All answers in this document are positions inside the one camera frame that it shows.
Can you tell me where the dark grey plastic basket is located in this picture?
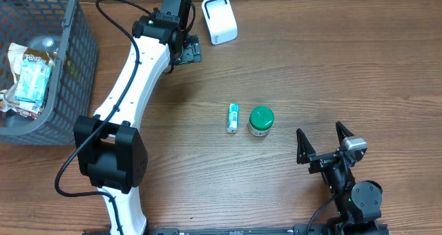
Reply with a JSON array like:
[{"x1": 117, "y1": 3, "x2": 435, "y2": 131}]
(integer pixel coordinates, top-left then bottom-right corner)
[{"x1": 1, "y1": 0, "x2": 99, "y2": 145}]

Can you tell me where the yellow oil bottle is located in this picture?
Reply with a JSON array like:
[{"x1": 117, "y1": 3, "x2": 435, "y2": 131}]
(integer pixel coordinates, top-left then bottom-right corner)
[{"x1": 26, "y1": 35, "x2": 78, "y2": 78}]

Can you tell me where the green flushable wipes pack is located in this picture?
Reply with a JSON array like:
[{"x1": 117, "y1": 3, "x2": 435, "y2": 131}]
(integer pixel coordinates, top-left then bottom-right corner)
[{"x1": 15, "y1": 59, "x2": 53, "y2": 106}]

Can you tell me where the white barcode scanner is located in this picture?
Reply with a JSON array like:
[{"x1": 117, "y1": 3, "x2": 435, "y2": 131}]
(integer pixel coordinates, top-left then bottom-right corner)
[{"x1": 201, "y1": 0, "x2": 238, "y2": 45}]

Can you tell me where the brown mixed nuts bag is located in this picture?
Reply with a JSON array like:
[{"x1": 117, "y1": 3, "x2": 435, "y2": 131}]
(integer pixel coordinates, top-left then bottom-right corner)
[{"x1": 1, "y1": 43, "x2": 55, "y2": 120}]

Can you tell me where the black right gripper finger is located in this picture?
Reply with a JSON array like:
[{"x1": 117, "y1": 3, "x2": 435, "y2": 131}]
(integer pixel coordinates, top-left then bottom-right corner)
[
  {"x1": 296, "y1": 129, "x2": 316, "y2": 164},
  {"x1": 336, "y1": 121, "x2": 354, "y2": 145}
]

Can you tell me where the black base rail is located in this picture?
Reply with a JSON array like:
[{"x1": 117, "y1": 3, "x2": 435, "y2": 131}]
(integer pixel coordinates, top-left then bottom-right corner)
[{"x1": 82, "y1": 225, "x2": 390, "y2": 235}]

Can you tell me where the small teal tissue pack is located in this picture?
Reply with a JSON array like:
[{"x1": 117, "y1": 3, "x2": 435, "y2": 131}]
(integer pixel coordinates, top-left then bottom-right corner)
[{"x1": 227, "y1": 103, "x2": 239, "y2": 133}]

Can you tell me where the green lidded jar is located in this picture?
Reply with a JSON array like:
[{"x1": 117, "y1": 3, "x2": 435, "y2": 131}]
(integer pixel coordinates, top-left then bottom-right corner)
[{"x1": 247, "y1": 106, "x2": 274, "y2": 137}]

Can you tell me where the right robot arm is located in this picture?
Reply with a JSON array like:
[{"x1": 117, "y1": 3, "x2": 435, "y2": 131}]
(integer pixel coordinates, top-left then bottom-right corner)
[{"x1": 294, "y1": 122, "x2": 389, "y2": 235}]

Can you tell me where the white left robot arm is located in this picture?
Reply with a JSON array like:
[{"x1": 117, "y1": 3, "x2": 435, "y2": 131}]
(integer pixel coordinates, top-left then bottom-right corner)
[{"x1": 73, "y1": 10, "x2": 202, "y2": 234}]

